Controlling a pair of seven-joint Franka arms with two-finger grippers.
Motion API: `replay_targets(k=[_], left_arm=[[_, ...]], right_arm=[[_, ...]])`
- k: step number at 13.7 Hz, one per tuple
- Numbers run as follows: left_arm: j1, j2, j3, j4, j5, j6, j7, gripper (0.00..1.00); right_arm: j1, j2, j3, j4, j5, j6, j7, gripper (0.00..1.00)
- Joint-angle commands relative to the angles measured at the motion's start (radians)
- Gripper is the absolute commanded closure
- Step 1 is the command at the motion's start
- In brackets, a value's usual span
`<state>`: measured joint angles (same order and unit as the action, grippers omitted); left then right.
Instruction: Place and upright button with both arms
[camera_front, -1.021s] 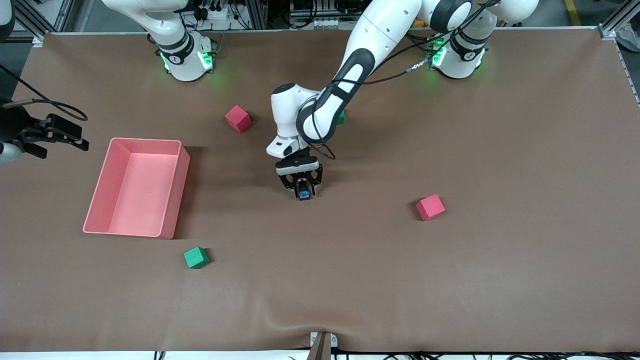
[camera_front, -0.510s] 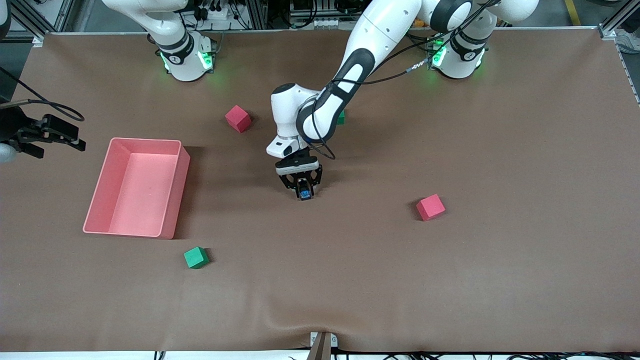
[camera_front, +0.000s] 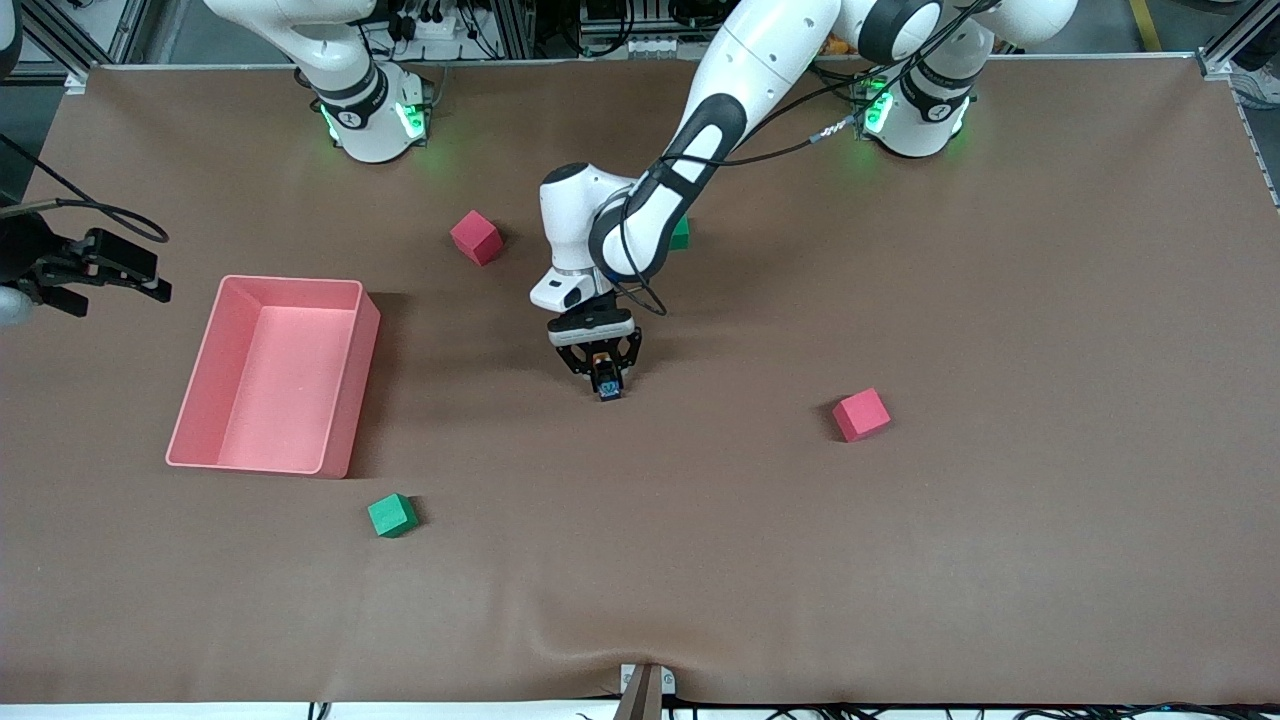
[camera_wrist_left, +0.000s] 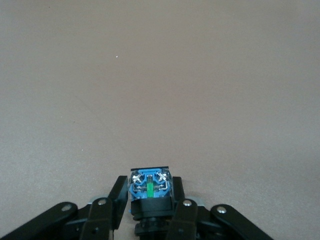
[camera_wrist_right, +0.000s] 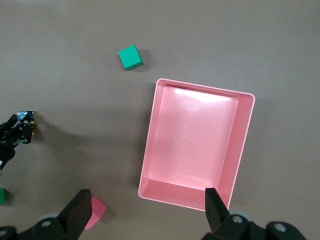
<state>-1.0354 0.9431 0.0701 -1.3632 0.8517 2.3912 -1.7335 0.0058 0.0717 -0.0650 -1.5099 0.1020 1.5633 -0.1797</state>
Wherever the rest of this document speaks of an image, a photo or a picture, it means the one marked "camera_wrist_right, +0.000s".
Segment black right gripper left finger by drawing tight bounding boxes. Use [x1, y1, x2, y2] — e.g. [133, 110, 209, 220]
[0, 189, 92, 240]

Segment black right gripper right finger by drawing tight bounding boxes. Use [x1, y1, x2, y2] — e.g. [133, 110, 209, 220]
[203, 187, 307, 240]

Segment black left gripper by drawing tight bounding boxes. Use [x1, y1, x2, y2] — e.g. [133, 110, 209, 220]
[0, 114, 35, 168]

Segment red foam cube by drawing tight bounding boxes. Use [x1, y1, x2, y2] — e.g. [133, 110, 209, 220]
[84, 195, 108, 231]

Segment brown table mat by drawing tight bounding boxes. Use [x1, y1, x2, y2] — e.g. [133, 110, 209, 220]
[0, 0, 320, 240]

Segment pink plastic tray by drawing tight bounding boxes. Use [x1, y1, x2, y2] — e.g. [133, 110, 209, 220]
[137, 77, 256, 213]

